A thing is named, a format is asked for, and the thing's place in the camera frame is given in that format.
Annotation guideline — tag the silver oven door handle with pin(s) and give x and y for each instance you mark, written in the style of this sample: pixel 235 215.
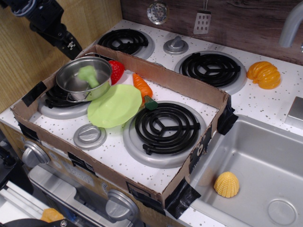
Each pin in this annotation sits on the silver oven door handle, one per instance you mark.
pixel 86 204

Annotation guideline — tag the yellow toy corn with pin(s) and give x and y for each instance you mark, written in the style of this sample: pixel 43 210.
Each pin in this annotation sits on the yellow toy corn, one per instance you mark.
pixel 227 185

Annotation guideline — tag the back silver stove knob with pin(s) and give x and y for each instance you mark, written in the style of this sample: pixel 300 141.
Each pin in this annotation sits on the back silver stove knob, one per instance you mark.
pixel 175 46

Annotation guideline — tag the front silver stove knob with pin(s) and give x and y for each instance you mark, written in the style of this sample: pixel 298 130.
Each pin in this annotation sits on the front silver stove knob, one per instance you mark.
pixel 89 137

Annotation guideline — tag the orange toy carrot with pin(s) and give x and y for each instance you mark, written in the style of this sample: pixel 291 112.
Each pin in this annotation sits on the orange toy carrot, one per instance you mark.
pixel 146 92

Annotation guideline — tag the left silver oven knob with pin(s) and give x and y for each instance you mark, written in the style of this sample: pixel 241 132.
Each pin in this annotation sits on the left silver oven knob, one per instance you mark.
pixel 34 155

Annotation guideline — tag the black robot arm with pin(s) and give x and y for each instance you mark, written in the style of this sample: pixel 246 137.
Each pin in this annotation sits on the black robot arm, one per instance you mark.
pixel 19 8

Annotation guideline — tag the silver sink basin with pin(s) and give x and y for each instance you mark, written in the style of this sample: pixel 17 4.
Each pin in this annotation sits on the silver sink basin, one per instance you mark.
pixel 268 163

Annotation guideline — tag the light green toy broccoli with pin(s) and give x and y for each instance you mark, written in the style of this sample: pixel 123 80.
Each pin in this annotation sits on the light green toy broccoli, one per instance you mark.
pixel 88 74

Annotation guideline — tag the silver faucet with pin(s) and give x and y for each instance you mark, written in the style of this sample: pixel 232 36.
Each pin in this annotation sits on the silver faucet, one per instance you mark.
pixel 291 26

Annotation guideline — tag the orange toy pumpkin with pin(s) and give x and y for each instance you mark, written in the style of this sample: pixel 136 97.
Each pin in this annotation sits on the orange toy pumpkin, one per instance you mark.
pixel 265 74

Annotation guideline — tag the red toy strawberry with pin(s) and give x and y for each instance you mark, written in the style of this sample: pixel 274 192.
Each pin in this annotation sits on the red toy strawberry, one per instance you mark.
pixel 117 71

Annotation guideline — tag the orange toy below stove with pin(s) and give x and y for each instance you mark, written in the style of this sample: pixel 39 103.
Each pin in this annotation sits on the orange toy below stove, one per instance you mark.
pixel 51 215

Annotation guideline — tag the light green plastic plate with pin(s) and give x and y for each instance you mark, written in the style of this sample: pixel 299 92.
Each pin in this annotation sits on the light green plastic plate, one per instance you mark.
pixel 119 104

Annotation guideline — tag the silver stove knob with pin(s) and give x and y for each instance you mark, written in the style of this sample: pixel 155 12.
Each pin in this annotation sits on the silver stove knob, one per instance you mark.
pixel 175 46
pixel 89 137

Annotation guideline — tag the stainless steel pot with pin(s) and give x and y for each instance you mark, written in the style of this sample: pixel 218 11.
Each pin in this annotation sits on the stainless steel pot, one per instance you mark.
pixel 78 90

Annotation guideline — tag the brown cardboard fence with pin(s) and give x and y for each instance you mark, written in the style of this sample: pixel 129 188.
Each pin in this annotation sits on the brown cardboard fence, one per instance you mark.
pixel 116 166

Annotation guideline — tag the front right black burner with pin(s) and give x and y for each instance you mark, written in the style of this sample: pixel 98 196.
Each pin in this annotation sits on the front right black burner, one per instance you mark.
pixel 163 137

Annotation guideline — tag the back right black burner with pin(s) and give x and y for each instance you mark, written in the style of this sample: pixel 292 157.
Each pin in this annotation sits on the back right black burner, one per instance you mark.
pixel 217 69

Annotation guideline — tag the silver oven knob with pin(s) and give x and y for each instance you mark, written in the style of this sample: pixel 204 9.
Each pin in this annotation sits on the silver oven knob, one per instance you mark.
pixel 34 155
pixel 120 207

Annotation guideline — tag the hanging silver spatula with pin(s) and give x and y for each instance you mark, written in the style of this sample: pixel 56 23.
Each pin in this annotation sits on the hanging silver spatula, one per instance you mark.
pixel 202 21

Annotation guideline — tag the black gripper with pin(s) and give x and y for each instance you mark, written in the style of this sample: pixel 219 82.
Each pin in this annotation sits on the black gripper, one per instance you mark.
pixel 45 19

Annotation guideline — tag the right silver oven knob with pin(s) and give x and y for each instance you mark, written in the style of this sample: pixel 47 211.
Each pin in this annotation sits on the right silver oven knob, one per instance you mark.
pixel 120 207

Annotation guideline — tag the hanging silver strainer spoon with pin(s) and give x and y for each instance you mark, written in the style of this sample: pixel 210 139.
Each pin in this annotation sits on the hanging silver strainer spoon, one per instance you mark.
pixel 158 12

